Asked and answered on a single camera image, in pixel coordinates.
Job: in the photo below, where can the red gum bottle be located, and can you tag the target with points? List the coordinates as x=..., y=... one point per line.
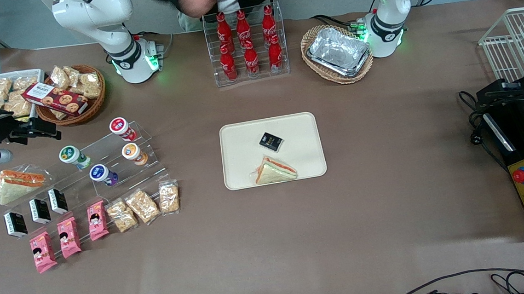
x=118, y=125

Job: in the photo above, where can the clear acrylic stepped stand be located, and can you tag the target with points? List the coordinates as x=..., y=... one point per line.
x=105, y=148

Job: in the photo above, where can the black and white small box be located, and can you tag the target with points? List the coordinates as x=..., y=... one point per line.
x=58, y=201
x=15, y=224
x=40, y=211

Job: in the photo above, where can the pink snack packet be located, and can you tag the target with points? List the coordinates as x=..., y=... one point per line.
x=43, y=252
x=97, y=220
x=68, y=237

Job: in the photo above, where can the red cookie box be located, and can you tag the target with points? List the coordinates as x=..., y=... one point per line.
x=55, y=99

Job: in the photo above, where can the white rectangular snack tray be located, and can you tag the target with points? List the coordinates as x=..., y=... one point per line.
x=38, y=75

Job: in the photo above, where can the beige plastic tray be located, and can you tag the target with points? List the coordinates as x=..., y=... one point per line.
x=300, y=163

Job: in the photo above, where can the clear acrylic bottle rack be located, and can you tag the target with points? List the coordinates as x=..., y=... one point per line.
x=261, y=75

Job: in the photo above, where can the brown wicker basket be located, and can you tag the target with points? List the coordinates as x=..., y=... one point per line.
x=95, y=105

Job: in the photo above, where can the orange gum bottle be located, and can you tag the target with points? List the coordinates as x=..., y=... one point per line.
x=130, y=151

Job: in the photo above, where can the red cola bottle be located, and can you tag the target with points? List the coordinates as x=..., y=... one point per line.
x=242, y=26
x=228, y=66
x=276, y=54
x=223, y=30
x=268, y=22
x=251, y=61

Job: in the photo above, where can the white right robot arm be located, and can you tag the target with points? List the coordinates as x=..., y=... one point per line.
x=96, y=15

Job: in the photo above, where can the wrapped triangle sandwich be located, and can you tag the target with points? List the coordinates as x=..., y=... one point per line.
x=16, y=187
x=275, y=173

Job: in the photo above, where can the small black snack packet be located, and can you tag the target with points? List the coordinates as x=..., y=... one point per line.
x=271, y=141

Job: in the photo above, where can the green gum bottle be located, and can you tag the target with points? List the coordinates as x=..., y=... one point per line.
x=69, y=154

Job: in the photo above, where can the purple gum bottle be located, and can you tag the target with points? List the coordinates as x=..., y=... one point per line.
x=99, y=172

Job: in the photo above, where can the light wicker basket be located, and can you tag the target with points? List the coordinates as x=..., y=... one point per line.
x=310, y=40

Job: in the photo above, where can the silver foil tray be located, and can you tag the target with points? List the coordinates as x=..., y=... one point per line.
x=338, y=51

